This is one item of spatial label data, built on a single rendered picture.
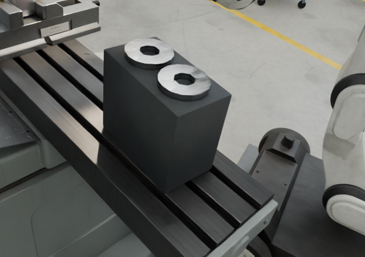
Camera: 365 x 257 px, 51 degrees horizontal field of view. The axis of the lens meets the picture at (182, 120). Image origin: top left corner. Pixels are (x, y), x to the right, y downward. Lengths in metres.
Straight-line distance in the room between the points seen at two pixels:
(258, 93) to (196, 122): 2.17
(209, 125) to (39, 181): 0.52
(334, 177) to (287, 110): 1.55
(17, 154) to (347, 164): 0.85
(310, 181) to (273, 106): 1.34
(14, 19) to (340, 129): 0.84
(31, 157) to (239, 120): 1.71
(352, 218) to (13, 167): 0.91
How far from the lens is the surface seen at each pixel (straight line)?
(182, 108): 0.59
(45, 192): 1.07
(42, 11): 1.06
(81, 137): 0.80
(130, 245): 1.54
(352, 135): 1.03
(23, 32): 1.05
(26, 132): 0.93
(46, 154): 0.95
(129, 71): 0.66
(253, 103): 2.66
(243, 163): 1.61
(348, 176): 1.18
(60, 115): 0.86
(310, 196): 1.36
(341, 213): 1.21
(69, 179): 1.08
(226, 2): 0.94
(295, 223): 1.27
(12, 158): 0.94
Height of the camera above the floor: 1.51
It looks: 40 degrees down
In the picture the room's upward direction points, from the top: 11 degrees clockwise
